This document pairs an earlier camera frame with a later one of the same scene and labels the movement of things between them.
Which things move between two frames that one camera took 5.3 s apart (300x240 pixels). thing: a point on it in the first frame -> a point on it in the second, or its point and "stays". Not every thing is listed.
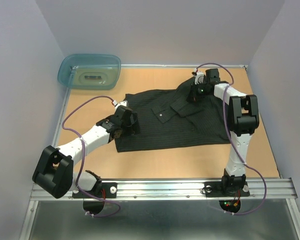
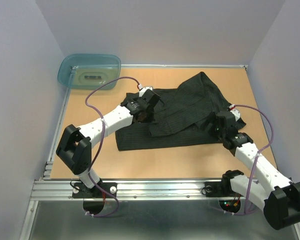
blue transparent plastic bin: [90, 71] stays
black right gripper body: [199, 91] -> [215, 130]
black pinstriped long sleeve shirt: [166, 118] stays
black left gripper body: [131, 129] -> [150, 117]
